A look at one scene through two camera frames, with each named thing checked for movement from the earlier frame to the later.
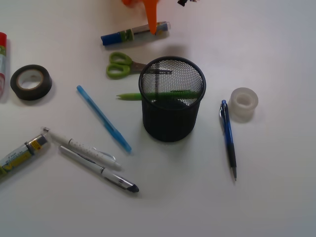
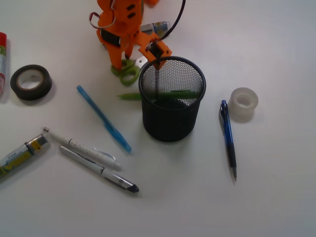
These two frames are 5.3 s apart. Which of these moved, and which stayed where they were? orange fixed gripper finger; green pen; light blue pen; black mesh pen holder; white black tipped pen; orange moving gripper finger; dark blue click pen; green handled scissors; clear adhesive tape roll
Moved: orange moving gripper finger; green handled scissors; orange fixed gripper finger
Stayed: clear adhesive tape roll; light blue pen; black mesh pen holder; green pen; white black tipped pen; dark blue click pen
